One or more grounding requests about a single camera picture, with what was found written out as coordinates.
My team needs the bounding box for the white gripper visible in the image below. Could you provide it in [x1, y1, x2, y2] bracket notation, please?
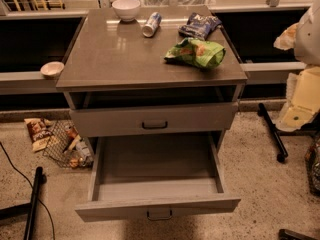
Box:
[276, 66, 320, 132]

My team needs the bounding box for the green rice chip bag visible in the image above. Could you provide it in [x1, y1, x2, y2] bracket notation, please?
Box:
[164, 38, 226, 70]

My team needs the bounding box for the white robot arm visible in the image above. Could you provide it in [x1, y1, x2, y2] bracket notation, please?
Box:
[273, 0, 320, 132]

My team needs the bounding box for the closed grey middle drawer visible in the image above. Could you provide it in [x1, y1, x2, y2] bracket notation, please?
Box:
[70, 102, 238, 137]

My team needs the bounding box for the blue snack bag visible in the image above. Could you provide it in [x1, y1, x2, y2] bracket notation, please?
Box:
[178, 12, 222, 41]

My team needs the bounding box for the grey drawer cabinet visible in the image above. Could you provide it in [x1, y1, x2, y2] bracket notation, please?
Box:
[56, 7, 247, 144]

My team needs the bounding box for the open grey bottom drawer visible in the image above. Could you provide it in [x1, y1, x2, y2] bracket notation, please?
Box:
[76, 132, 240, 222]

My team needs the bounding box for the brown snack bag on floor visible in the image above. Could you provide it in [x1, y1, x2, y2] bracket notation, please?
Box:
[24, 118, 53, 152]

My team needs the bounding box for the black stand leg right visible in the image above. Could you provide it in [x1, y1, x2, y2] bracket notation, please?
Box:
[257, 103, 320, 163]

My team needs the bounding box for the black stand leg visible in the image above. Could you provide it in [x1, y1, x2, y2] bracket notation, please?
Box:
[257, 103, 320, 163]
[0, 167, 46, 240]

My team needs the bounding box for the black object bottom right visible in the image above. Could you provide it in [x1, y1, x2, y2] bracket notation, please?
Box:
[278, 229, 317, 240]

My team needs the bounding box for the white blue can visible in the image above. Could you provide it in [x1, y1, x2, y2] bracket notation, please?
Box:
[142, 12, 162, 38]

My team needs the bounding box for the large white bowl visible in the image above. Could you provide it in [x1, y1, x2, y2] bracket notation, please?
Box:
[112, 0, 140, 22]

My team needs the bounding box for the small white bowl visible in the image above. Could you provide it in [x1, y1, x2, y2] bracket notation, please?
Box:
[40, 61, 64, 78]

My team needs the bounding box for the black stand leg left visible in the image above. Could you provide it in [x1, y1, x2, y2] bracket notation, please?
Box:
[0, 167, 46, 240]

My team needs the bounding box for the wire mesh basket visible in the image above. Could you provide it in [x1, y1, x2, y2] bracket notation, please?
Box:
[43, 120, 93, 169]

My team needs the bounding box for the black floor cable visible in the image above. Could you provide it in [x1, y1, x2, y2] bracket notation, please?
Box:
[0, 142, 56, 240]

